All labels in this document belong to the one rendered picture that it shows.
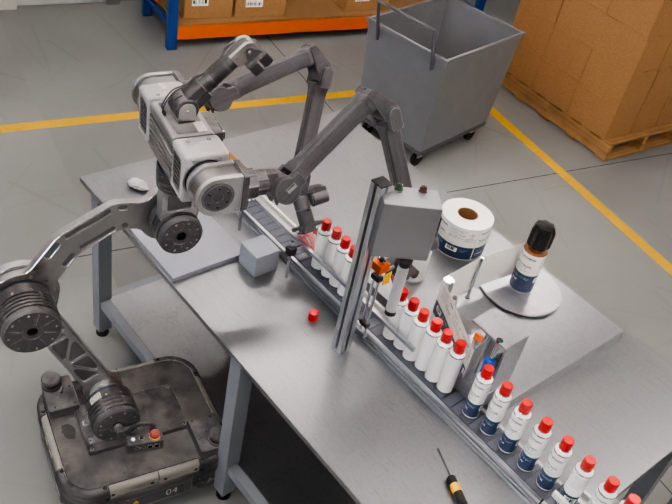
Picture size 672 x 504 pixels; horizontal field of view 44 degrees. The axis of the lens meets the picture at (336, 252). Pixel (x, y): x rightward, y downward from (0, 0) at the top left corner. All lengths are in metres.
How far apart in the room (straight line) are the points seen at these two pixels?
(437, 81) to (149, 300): 2.17
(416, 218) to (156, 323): 1.60
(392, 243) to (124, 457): 1.32
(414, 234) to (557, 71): 3.94
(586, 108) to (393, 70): 1.57
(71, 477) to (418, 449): 1.23
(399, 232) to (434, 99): 2.67
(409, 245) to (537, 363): 0.72
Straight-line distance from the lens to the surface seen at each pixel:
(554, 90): 6.19
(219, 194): 2.20
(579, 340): 3.00
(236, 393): 2.79
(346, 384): 2.62
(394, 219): 2.29
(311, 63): 2.79
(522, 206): 5.22
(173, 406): 3.23
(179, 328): 3.56
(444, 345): 2.52
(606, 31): 5.87
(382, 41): 5.08
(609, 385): 2.97
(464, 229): 3.05
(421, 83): 4.96
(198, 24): 6.16
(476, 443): 2.55
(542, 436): 2.40
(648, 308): 4.83
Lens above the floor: 2.75
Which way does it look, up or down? 38 degrees down
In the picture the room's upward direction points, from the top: 13 degrees clockwise
